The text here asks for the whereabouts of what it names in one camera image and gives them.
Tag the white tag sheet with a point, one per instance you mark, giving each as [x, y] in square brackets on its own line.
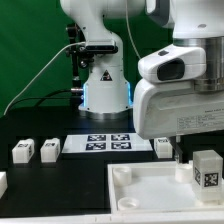
[115, 142]

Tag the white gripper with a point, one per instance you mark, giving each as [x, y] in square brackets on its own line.
[174, 109]

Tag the white square table top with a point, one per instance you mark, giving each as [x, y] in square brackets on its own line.
[154, 187]

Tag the white front rail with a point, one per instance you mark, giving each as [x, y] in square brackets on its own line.
[215, 217]

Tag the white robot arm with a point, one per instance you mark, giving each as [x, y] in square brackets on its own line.
[195, 23]

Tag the black camera stand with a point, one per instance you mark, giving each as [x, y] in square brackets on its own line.
[75, 35]

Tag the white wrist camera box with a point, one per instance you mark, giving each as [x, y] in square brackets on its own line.
[173, 64]

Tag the white left obstacle block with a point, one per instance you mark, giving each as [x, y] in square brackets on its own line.
[3, 183]

